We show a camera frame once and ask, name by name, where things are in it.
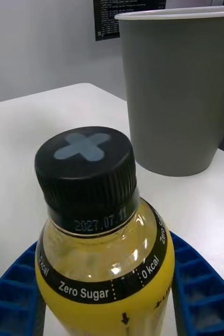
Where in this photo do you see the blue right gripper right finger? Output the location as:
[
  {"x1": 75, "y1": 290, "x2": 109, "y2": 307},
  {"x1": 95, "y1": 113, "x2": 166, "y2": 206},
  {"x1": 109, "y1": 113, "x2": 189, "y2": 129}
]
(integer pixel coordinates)
[{"x1": 169, "y1": 230, "x2": 224, "y2": 336}]

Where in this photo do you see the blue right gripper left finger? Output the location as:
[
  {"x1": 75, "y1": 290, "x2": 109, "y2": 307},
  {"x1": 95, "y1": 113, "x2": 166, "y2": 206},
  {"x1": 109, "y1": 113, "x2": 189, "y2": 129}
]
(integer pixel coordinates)
[{"x1": 0, "y1": 241, "x2": 47, "y2": 336}]

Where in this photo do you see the yellow bottle with black cap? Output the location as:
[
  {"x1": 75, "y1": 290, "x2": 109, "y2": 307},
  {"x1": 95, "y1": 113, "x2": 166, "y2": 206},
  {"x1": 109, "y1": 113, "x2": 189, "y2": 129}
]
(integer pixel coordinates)
[{"x1": 34, "y1": 126, "x2": 176, "y2": 336}]

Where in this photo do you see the grey plastic bin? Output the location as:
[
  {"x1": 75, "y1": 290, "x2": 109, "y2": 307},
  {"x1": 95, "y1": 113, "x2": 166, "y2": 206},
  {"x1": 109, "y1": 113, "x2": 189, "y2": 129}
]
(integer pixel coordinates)
[{"x1": 114, "y1": 5, "x2": 224, "y2": 177}]

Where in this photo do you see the black monitor screen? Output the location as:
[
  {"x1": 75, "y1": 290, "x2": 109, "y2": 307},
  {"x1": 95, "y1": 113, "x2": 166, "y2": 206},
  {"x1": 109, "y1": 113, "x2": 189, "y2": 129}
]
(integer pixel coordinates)
[{"x1": 93, "y1": 0, "x2": 167, "y2": 42}]

